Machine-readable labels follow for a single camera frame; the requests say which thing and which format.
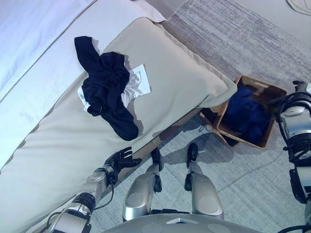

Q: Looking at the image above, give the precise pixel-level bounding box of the white duvet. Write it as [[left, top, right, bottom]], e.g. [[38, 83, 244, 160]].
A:
[[0, 0, 167, 122]]

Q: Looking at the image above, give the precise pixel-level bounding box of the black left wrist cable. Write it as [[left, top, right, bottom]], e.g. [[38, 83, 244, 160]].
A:
[[93, 173, 115, 211]]

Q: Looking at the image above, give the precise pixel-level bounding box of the small oval floor mat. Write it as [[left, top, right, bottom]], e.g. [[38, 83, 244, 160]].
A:
[[286, 0, 311, 13]]

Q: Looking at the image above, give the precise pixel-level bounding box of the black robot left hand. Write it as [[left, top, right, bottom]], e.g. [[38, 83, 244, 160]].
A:
[[104, 146, 143, 175]]

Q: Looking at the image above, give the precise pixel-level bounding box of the grey robot torso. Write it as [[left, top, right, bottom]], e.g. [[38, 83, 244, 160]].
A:
[[106, 210, 243, 233]]

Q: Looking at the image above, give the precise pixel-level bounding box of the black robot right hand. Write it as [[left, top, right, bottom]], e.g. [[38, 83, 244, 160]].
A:
[[293, 80, 311, 97]]

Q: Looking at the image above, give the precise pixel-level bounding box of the white garment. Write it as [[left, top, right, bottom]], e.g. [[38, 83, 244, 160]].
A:
[[77, 54, 152, 113]]

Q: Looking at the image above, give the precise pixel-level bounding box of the silver robot right leg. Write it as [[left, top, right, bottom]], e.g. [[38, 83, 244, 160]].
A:
[[184, 142, 225, 221]]

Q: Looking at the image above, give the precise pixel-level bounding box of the black garment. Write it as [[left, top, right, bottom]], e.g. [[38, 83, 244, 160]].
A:
[[74, 35, 139, 141]]

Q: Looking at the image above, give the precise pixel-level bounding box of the blue garment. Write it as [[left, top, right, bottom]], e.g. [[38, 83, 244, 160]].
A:
[[228, 86, 273, 144]]

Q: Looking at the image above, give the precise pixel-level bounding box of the beige bed base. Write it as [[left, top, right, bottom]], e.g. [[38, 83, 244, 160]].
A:
[[116, 106, 203, 181]]

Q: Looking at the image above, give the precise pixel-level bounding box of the beige bedspread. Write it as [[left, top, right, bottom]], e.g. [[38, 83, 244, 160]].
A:
[[0, 17, 238, 233]]

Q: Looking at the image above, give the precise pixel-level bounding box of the grey striped rug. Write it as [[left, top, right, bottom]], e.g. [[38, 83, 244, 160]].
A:
[[97, 0, 311, 233]]

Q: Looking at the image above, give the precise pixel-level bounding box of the silver robot left leg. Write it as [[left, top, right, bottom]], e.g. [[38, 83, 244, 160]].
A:
[[122, 147, 164, 222]]

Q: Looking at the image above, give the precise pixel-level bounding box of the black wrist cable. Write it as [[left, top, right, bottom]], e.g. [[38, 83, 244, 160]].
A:
[[93, 173, 115, 211], [267, 94, 311, 170]]

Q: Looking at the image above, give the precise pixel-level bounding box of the silver robot leg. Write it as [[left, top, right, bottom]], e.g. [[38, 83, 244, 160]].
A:
[[122, 147, 164, 222], [184, 142, 225, 221]]

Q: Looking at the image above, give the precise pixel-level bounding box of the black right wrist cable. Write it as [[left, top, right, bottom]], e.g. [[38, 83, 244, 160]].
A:
[[267, 94, 311, 170]]

